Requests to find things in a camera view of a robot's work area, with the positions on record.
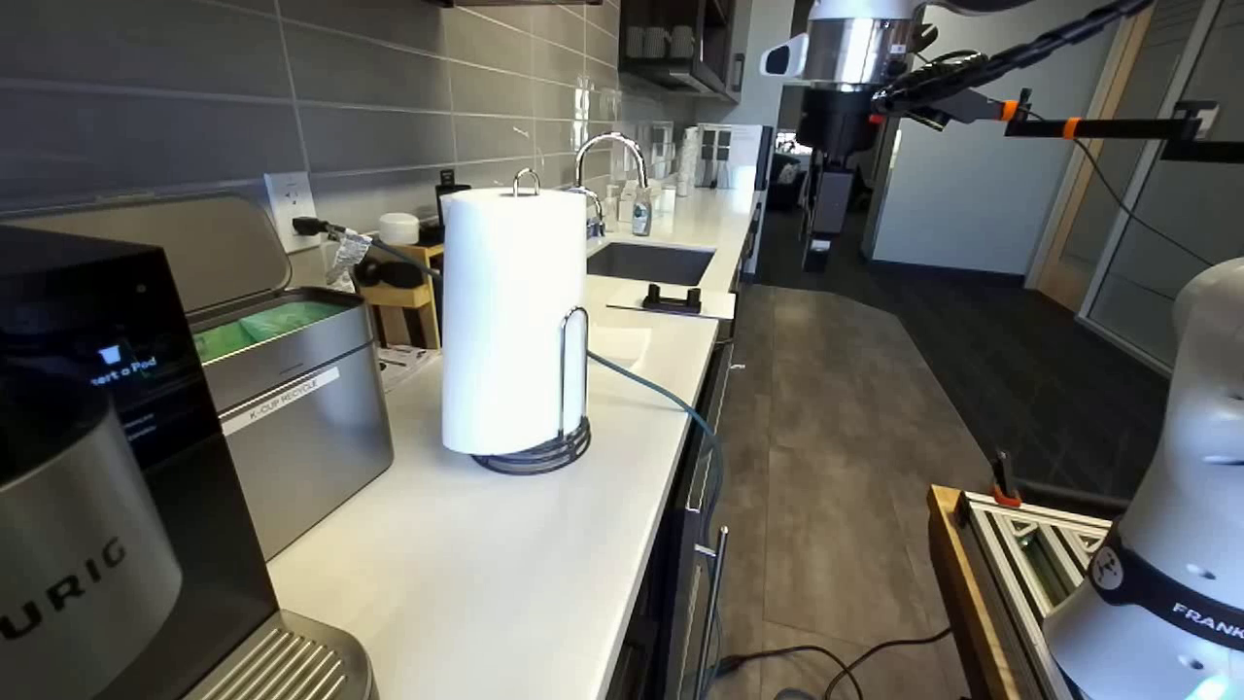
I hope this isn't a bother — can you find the dark metal towel holder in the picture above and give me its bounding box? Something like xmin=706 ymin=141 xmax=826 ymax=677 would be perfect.
xmin=475 ymin=175 xmax=585 ymax=475

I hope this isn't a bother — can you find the white paper towel roll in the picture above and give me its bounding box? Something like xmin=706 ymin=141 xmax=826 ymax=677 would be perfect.
xmin=441 ymin=188 xmax=585 ymax=454

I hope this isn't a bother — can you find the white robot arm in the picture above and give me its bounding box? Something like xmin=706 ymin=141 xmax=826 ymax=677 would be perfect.
xmin=1044 ymin=257 xmax=1244 ymax=700

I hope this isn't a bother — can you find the chrome kitchen faucet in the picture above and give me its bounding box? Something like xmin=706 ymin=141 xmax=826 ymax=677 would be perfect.
xmin=567 ymin=128 xmax=648 ymax=243

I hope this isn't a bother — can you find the wooden coffee accessory organizer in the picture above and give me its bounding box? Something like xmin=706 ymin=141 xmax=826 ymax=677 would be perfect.
xmin=355 ymin=244 xmax=441 ymax=349

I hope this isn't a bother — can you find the white cup on organizer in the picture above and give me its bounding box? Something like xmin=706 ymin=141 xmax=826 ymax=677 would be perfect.
xmin=382 ymin=213 xmax=421 ymax=249

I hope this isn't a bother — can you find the stainless steel bin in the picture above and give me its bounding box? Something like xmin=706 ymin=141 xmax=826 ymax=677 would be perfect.
xmin=190 ymin=288 xmax=394 ymax=559

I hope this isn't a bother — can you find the black Keurig coffee maker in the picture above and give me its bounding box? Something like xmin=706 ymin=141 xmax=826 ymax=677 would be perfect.
xmin=0 ymin=227 xmax=382 ymax=700

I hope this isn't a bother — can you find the dark green power cable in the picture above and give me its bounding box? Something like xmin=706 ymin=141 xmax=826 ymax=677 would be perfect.
xmin=581 ymin=348 xmax=718 ymax=451

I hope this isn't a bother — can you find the black floor cable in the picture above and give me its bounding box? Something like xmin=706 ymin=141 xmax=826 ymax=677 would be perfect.
xmin=714 ymin=624 xmax=961 ymax=700

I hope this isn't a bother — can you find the white wall outlet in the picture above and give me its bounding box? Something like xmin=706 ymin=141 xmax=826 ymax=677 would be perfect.
xmin=263 ymin=173 xmax=313 ymax=253

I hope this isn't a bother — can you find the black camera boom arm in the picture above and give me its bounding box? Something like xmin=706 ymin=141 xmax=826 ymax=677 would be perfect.
xmin=876 ymin=91 xmax=1244 ymax=163

